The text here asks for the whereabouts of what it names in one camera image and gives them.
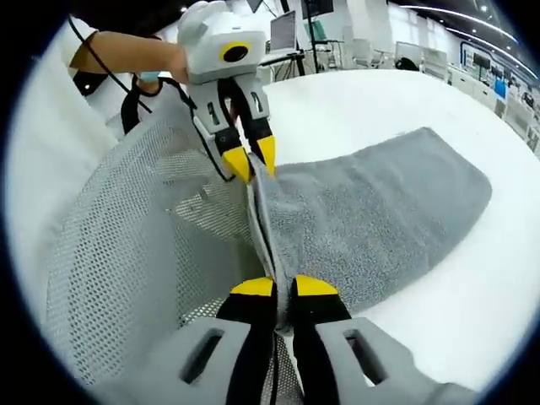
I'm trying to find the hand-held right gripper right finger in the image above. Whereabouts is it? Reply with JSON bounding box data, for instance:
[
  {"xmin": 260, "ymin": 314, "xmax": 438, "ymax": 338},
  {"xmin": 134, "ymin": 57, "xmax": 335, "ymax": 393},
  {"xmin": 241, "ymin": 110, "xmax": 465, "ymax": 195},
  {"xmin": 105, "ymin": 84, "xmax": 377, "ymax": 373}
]
[{"xmin": 290, "ymin": 273, "xmax": 478, "ymax": 405}]

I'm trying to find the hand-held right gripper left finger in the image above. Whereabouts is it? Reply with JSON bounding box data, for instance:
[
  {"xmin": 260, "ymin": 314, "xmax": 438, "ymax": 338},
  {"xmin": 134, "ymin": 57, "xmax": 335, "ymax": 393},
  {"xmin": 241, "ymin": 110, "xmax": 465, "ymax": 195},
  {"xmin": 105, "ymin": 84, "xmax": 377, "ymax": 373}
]
[{"xmin": 96, "ymin": 276, "xmax": 279, "ymax": 405}]

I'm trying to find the grey towel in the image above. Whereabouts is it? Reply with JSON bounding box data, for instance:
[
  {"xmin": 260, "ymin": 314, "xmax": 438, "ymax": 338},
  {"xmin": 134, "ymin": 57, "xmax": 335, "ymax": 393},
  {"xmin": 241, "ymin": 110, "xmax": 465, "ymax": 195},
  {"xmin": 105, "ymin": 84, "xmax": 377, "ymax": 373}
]
[{"xmin": 246, "ymin": 126, "xmax": 494, "ymax": 337}]

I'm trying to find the white side desk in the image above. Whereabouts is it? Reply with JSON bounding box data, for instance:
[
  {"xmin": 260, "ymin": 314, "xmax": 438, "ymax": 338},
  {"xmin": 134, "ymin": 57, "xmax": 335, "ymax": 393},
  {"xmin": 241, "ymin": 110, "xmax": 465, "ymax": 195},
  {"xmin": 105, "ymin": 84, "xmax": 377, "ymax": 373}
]
[{"xmin": 260, "ymin": 49, "xmax": 303, "ymax": 68}]

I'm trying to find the black tripod stand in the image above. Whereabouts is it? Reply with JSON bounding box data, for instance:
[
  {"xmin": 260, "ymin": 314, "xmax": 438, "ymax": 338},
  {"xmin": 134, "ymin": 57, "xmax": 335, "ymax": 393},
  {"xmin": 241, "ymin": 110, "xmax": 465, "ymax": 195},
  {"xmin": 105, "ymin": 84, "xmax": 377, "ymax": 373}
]
[{"xmin": 280, "ymin": 0, "xmax": 307, "ymax": 78}]

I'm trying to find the white monitor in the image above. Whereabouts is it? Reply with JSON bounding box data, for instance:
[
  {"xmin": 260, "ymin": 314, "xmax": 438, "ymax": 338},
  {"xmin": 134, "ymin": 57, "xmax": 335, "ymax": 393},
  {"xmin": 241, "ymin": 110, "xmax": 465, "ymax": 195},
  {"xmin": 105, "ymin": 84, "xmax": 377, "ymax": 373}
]
[{"xmin": 269, "ymin": 10, "xmax": 299, "ymax": 53}]

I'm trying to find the green board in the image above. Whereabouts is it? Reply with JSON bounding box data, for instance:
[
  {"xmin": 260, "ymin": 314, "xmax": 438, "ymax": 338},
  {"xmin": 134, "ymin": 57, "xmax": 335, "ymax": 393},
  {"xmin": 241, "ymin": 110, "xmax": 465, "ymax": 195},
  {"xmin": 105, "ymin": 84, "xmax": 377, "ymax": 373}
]
[{"xmin": 304, "ymin": 20, "xmax": 328, "ymax": 44}]

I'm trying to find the black monitor on stand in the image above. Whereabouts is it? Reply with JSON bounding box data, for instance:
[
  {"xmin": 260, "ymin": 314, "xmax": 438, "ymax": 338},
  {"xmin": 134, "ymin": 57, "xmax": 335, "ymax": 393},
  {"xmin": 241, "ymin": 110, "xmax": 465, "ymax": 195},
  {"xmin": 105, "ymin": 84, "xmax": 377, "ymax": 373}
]
[{"xmin": 301, "ymin": 0, "xmax": 335, "ymax": 20}]

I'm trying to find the white mesh chair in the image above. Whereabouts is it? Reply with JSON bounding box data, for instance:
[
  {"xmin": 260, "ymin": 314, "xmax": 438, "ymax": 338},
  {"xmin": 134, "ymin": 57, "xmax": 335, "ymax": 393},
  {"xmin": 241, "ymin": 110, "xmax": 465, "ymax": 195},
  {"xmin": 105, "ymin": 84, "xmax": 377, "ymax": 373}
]
[{"xmin": 44, "ymin": 113, "xmax": 305, "ymax": 405}]

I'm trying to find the person's white shirt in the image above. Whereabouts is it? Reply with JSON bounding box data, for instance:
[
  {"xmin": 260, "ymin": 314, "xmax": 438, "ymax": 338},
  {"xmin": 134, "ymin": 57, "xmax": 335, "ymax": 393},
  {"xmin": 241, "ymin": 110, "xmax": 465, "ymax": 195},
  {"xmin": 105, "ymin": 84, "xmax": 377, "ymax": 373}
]
[{"xmin": 8, "ymin": 16, "xmax": 186, "ymax": 212}]

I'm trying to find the white office chair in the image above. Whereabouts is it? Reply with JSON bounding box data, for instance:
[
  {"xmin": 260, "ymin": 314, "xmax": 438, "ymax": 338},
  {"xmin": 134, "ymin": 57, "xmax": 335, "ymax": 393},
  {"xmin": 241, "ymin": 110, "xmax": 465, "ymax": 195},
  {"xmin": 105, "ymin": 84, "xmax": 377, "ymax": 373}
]
[{"xmin": 421, "ymin": 48, "xmax": 449, "ymax": 82}]

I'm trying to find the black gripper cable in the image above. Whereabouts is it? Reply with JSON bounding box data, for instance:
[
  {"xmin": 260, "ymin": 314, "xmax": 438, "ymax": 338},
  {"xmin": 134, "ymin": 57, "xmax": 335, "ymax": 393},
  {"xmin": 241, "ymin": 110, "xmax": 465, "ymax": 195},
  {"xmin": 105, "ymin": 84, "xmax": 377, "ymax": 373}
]
[{"xmin": 67, "ymin": 15, "xmax": 154, "ymax": 114}]

